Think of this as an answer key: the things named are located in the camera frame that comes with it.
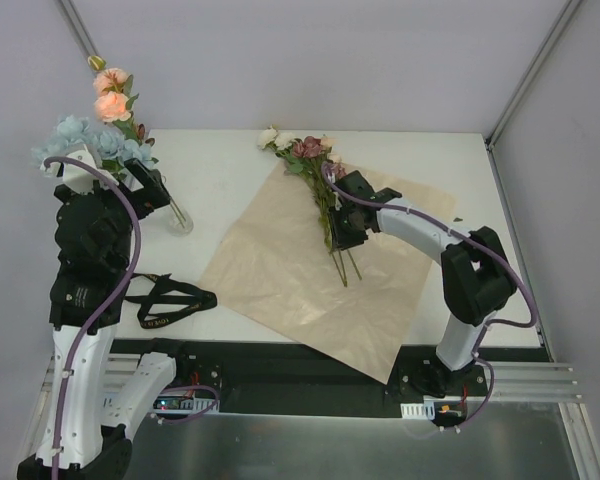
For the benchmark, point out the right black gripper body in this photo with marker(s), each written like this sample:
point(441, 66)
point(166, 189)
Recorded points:
point(342, 226)

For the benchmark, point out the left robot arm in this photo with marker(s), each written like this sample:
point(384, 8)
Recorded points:
point(99, 242)

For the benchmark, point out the left aluminium frame post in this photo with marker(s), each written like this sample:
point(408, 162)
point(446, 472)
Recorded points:
point(88, 49)

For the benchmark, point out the clear glass vase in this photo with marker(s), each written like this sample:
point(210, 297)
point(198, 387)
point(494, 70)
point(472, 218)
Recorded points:
point(175, 218)

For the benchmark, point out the front aluminium rail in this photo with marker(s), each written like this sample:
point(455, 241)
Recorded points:
point(518, 382)

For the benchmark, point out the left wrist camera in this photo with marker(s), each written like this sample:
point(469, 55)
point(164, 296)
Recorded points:
point(73, 176)

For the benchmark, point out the right aluminium frame post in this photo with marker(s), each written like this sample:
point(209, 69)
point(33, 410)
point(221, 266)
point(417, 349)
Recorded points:
point(558, 29)

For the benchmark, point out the peach rose stem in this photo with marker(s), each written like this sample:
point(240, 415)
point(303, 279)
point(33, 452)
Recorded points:
point(110, 105)

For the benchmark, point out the black ribbon gold lettering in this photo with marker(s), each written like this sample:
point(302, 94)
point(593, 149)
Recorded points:
point(169, 301)

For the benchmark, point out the orange wrapping paper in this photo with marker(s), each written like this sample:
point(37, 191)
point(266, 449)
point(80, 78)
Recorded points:
point(272, 267)

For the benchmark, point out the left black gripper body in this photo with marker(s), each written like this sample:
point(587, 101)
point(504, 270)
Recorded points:
point(147, 185)

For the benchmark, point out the artificial flower bunch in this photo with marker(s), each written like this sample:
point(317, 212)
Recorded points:
point(304, 157)

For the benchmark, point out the blue flower stem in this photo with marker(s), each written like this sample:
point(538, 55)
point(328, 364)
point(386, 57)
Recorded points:
point(80, 142)

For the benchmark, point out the aluminium frame post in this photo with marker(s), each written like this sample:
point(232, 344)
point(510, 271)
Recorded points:
point(88, 49)
point(558, 29)

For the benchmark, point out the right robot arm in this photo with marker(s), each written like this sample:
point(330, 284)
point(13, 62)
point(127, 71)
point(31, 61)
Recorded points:
point(475, 285)

